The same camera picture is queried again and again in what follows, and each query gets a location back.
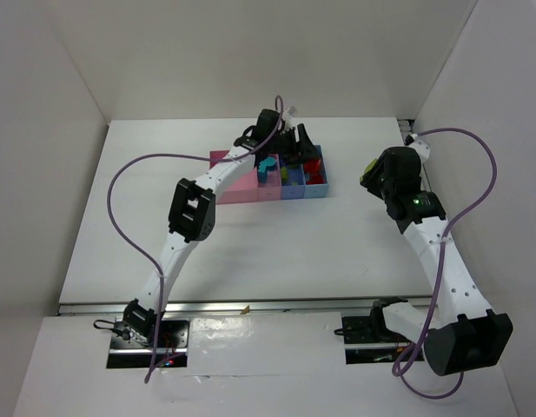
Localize red curved lego brick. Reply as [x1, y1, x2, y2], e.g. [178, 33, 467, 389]
[303, 159, 321, 175]

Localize teal lego base brick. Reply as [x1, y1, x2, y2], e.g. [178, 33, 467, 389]
[257, 169, 269, 183]

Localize teal curved lego brick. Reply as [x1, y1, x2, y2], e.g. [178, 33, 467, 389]
[258, 156, 277, 172]

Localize red curved lego top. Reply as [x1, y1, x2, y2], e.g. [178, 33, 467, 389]
[308, 173, 325, 185]

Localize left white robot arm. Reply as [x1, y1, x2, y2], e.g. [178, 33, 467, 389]
[119, 107, 319, 345]

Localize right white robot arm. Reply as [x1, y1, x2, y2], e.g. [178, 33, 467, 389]
[360, 141, 513, 376]

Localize periwinkle blue bin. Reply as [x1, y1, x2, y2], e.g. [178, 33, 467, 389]
[280, 158, 306, 200]

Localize small pink bin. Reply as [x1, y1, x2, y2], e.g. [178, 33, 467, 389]
[255, 154, 281, 202]

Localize light blue bin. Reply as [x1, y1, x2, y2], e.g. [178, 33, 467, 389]
[302, 145, 328, 199]

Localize large pink bin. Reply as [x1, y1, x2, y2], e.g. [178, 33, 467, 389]
[208, 150, 258, 205]

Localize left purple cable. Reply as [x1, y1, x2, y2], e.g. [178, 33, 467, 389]
[108, 95, 286, 386]

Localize purple cable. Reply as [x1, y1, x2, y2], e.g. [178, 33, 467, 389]
[108, 95, 286, 386]
[392, 127, 498, 399]

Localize aluminium rail right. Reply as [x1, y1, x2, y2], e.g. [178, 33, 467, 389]
[397, 119, 414, 136]

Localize aluminium rail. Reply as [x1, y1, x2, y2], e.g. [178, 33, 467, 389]
[397, 119, 414, 136]
[56, 296, 429, 317]

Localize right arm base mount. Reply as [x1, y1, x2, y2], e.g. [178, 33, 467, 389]
[334, 297, 412, 365]

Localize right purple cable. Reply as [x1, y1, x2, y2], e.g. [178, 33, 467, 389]
[392, 127, 498, 399]

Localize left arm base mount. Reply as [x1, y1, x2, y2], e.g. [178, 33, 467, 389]
[93, 319, 190, 369]

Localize aluminium rail front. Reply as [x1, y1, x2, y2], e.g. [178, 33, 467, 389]
[56, 296, 429, 317]

